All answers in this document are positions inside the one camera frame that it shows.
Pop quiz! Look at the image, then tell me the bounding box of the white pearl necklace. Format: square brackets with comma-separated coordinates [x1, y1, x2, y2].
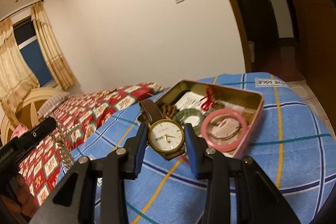
[48, 123, 79, 171]

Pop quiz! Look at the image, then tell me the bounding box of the silver bangle bracelet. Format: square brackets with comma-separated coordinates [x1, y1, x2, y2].
[207, 118, 243, 142]

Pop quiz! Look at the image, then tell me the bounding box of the pink bangle bracelet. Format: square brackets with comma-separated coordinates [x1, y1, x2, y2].
[200, 109, 248, 153]

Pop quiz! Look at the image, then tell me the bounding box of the gold watch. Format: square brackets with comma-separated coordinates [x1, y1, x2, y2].
[139, 99, 186, 161]

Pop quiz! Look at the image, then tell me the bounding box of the green jade bangle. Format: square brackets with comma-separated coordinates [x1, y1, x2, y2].
[173, 109, 205, 131]

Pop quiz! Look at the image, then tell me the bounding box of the brown wooden bead bracelet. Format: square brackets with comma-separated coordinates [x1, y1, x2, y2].
[160, 103, 181, 119]

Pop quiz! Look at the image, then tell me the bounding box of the left hand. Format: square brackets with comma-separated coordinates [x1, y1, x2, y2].
[1, 173, 39, 218]

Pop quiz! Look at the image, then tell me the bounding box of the red patterned quilt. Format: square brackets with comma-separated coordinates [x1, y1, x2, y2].
[17, 82, 164, 207]

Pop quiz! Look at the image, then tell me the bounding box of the cream wooden headboard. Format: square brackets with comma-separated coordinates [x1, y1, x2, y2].
[1, 88, 61, 144]

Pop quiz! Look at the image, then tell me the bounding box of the striped pillow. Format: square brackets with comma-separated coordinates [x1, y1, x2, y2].
[37, 92, 71, 119]

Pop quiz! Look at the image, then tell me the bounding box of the beige curtain left panel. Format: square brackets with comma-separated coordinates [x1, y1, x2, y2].
[0, 18, 40, 126]

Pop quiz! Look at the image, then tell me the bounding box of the beige curtain panel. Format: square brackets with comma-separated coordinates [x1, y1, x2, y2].
[0, 18, 40, 126]
[31, 1, 77, 90]

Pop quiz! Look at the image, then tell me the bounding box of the blue plaid towel blanket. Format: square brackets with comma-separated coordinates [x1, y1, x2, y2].
[56, 72, 334, 224]

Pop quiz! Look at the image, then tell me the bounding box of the printed paper leaflet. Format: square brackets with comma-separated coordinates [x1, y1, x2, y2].
[175, 92, 255, 157]

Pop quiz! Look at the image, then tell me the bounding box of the pink metal tin box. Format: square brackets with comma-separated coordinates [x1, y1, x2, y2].
[154, 80, 264, 159]

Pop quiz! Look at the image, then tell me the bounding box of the beige curtain right panel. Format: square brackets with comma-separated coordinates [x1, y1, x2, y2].
[31, 1, 77, 90]

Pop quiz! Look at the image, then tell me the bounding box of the window with blue glass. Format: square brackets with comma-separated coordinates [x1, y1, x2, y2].
[14, 17, 57, 88]

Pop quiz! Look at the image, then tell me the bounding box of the floral patterned bed sheet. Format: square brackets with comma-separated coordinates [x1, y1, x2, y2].
[286, 80, 335, 139]

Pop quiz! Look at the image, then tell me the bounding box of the brown wooden door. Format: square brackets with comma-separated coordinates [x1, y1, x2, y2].
[292, 0, 335, 78]

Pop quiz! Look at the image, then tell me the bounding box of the red knotted string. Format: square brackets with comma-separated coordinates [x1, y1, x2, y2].
[199, 86, 219, 112]

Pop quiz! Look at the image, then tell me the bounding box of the brown wooden door frame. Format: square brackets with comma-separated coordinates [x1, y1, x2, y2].
[203, 0, 253, 73]

